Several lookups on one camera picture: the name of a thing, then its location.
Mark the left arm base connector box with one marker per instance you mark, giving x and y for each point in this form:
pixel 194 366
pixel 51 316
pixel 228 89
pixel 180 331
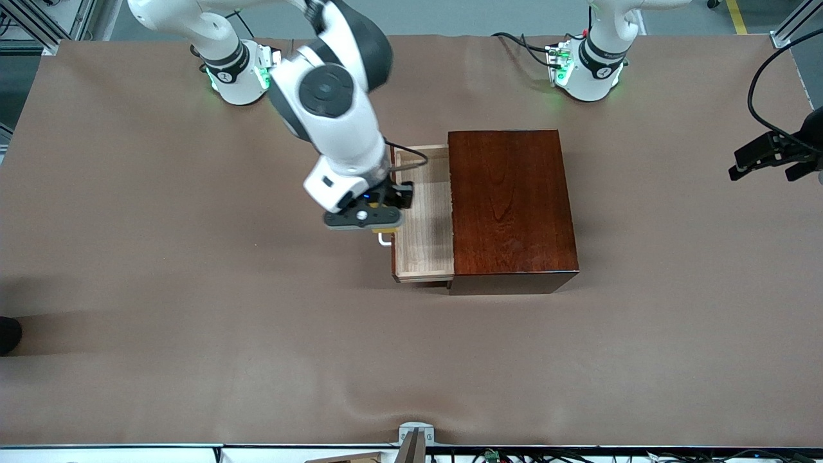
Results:
pixel 558 64

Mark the dark red wooden cabinet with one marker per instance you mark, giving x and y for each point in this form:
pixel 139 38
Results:
pixel 514 218

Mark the light wooden drawer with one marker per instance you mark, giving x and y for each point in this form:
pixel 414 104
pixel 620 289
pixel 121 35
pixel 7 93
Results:
pixel 424 251

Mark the light wooden board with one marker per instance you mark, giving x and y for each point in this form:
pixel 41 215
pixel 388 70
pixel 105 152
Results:
pixel 353 458

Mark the aluminium frame with diagonal struts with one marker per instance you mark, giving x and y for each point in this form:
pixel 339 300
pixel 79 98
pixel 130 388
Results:
pixel 45 35

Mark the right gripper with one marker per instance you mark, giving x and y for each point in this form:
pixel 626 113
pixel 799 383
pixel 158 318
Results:
pixel 388 192

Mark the brown table cover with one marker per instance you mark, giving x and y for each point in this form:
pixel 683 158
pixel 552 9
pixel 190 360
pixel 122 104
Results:
pixel 321 360

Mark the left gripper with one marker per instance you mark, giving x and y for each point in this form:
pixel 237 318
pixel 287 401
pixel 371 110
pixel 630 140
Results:
pixel 807 137

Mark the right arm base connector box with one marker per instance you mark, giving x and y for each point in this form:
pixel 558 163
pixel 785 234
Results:
pixel 265 71

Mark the grey metal table clamp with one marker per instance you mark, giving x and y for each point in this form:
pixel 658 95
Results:
pixel 416 429

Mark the white table edge rail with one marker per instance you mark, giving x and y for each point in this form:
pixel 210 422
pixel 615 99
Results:
pixel 128 455

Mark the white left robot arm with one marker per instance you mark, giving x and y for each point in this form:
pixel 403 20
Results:
pixel 598 71

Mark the yellow floor tape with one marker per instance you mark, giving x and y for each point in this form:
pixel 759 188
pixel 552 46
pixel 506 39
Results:
pixel 736 16

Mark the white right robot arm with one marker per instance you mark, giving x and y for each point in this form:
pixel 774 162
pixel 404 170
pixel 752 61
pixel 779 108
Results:
pixel 347 135

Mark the single aluminium profile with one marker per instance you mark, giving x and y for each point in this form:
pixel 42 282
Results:
pixel 787 32

